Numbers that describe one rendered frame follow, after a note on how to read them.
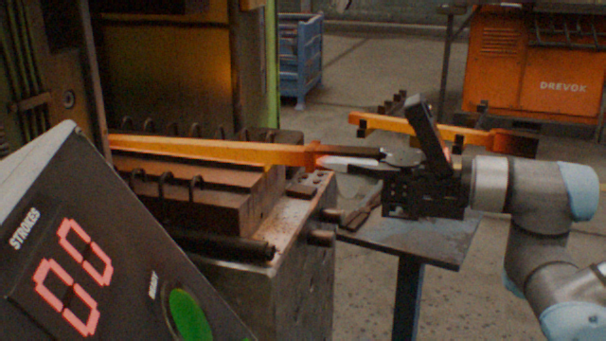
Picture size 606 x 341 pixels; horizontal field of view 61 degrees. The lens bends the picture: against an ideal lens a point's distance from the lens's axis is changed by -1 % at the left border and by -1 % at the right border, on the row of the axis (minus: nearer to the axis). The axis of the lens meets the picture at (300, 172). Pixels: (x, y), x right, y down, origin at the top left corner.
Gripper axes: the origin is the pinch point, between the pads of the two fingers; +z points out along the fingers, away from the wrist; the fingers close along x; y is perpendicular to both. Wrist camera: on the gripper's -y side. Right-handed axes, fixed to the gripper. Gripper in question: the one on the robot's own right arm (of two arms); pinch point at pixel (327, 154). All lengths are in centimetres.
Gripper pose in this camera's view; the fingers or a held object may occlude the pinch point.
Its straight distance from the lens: 75.1
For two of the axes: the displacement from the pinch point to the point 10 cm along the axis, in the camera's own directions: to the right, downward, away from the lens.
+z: -9.6, -1.0, 2.7
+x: 2.8, -3.9, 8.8
